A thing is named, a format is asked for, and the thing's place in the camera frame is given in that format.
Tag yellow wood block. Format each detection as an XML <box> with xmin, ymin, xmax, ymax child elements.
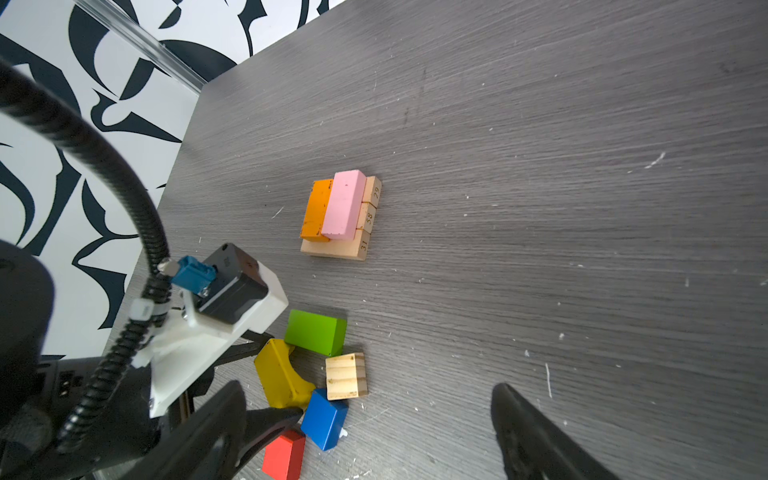
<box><xmin>254</xmin><ymin>338</ymin><xmax>316</xmax><ymax>410</ymax></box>

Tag orange wood block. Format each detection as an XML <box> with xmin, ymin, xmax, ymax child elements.
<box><xmin>300</xmin><ymin>179</ymin><xmax>333</xmax><ymax>242</ymax></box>

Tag blue wood cube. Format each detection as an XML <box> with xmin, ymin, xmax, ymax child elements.
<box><xmin>300</xmin><ymin>389</ymin><xmax>348</xmax><ymax>451</ymax></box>

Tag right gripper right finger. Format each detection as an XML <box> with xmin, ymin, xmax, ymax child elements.
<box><xmin>490</xmin><ymin>383</ymin><xmax>617</xmax><ymax>480</ymax></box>

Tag natural wood block front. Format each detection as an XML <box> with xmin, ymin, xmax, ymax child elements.
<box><xmin>300</xmin><ymin>230</ymin><xmax>371</xmax><ymax>261</ymax></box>

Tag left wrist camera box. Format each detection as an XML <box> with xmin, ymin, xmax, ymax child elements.
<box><xmin>132</xmin><ymin>243</ymin><xmax>289</xmax><ymax>418</ymax></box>

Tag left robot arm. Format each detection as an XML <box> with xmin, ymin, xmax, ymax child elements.
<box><xmin>1</xmin><ymin>242</ymin><xmax>302</xmax><ymax>479</ymax></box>

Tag natural wood block long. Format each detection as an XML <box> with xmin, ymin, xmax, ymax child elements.
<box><xmin>362</xmin><ymin>176</ymin><xmax>382</xmax><ymax>208</ymax></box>

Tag red wood cube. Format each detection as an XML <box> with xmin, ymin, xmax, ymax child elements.
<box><xmin>262</xmin><ymin>429</ymin><xmax>306</xmax><ymax>480</ymax></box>

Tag small natural wood cube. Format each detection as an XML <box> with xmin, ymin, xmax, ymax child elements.
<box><xmin>325</xmin><ymin>352</ymin><xmax>368</xmax><ymax>401</ymax></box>

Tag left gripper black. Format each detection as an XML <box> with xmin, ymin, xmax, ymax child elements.
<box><xmin>1</xmin><ymin>330</ymin><xmax>304</xmax><ymax>479</ymax></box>

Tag pink wood block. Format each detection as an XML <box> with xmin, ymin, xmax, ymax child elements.
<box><xmin>321</xmin><ymin>170</ymin><xmax>366</xmax><ymax>240</ymax></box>

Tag green wood block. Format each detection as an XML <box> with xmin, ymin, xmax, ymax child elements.
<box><xmin>284</xmin><ymin>310</ymin><xmax>347</xmax><ymax>357</ymax></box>

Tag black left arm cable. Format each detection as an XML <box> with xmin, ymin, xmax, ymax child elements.
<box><xmin>0</xmin><ymin>56</ymin><xmax>175</xmax><ymax>454</ymax></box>

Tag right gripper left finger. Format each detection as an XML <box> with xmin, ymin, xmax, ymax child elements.
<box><xmin>124</xmin><ymin>381</ymin><xmax>246</xmax><ymax>480</ymax></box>

